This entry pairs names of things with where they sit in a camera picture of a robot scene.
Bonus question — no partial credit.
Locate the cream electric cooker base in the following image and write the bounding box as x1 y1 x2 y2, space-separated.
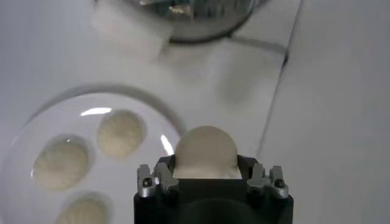
164 27 271 44

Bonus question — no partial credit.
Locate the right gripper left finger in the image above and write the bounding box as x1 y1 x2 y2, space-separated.
136 154 180 199

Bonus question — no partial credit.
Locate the perforated steel steamer basket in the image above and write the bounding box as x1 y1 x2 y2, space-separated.
90 0 260 58

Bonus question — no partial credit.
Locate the white steamed baozi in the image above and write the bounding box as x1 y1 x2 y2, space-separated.
172 125 243 180
54 193 112 224
32 135 91 191
96 110 147 158

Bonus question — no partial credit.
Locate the white round plate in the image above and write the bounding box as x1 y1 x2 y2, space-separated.
0 91 183 224

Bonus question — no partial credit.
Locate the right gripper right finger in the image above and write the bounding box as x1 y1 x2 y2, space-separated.
236 154 289 200

